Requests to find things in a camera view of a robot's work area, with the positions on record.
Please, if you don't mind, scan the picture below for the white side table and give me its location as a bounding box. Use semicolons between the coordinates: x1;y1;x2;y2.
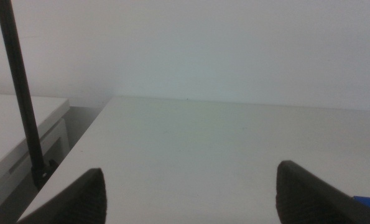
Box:
0;93;71;217

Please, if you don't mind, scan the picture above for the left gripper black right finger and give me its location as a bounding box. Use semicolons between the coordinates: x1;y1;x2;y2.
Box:
275;160;370;224

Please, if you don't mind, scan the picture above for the black camera stand pole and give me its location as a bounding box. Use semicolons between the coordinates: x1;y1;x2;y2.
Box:
0;0;46;175

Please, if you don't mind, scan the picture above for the black pole clamp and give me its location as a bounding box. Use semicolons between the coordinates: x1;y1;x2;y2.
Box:
31;159;60;191

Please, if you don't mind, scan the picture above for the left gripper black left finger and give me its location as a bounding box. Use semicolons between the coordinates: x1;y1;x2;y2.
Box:
16;168;108;224

